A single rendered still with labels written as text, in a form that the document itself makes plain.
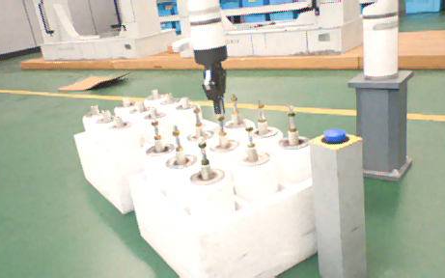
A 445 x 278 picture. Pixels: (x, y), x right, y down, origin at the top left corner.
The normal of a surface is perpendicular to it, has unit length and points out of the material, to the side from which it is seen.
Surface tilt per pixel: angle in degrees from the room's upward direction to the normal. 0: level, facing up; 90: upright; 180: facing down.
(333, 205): 90
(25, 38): 90
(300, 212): 90
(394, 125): 90
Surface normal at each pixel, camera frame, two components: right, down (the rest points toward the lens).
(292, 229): 0.54, 0.22
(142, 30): 0.80, 0.10
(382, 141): -0.59, 0.36
